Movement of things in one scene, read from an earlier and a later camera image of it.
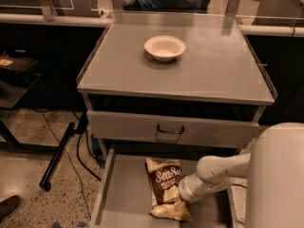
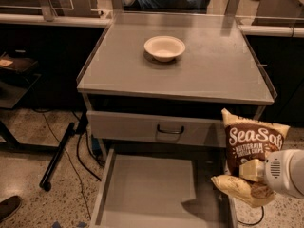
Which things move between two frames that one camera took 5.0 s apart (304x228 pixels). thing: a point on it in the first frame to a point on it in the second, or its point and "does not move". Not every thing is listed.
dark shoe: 9,206 does not move
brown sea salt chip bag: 163,175 to 249,141
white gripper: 184,190 to 275,172
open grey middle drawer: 124,199 does not move
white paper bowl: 164,47 does not move
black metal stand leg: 47,178 does not move
